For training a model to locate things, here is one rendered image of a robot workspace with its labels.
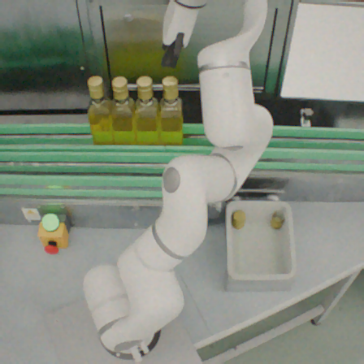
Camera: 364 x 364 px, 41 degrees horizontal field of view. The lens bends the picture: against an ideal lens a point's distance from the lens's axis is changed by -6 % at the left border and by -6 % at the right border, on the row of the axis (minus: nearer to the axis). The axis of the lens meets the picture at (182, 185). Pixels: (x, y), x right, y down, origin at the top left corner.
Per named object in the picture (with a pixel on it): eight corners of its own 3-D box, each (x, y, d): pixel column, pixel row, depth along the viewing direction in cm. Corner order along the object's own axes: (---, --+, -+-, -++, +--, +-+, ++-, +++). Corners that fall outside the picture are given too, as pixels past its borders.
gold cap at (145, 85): (153, 88, 119) (152, 75, 115) (152, 99, 117) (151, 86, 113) (138, 88, 119) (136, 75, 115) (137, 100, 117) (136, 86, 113)
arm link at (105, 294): (130, 280, 111) (119, 249, 98) (151, 332, 104) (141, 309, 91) (90, 295, 110) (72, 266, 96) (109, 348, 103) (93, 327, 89)
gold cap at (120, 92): (129, 89, 119) (127, 75, 115) (127, 100, 117) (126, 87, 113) (114, 89, 119) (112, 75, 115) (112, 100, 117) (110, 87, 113)
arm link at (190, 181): (204, 253, 93) (260, 207, 87) (160, 265, 82) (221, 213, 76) (166, 193, 98) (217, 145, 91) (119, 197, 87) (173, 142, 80)
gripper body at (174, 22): (171, -27, 95) (158, 15, 104) (171, 2, 90) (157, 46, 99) (207, -19, 97) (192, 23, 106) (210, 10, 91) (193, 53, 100)
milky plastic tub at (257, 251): (285, 217, 141) (290, 201, 134) (291, 291, 129) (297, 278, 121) (223, 216, 141) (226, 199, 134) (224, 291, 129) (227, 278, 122)
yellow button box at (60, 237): (71, 227, 140) (66, 214, 134) (67, 251, 136) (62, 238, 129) (47, 226, 140) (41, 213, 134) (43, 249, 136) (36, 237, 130)
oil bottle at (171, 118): (182, 147, 139) (182, 93, 121) (182, 164, 136) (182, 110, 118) (162, 147, 139) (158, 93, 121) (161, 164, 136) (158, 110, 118)
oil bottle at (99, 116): (119, 146, 139) (110, 92, 121) (117, 162, 136) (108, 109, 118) (99, 146, 139) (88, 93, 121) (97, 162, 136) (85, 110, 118)
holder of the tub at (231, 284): (282, 201, 144) (287, 187, 138) (289, 291, 129) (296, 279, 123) (223, 201, 145) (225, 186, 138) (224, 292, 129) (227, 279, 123)
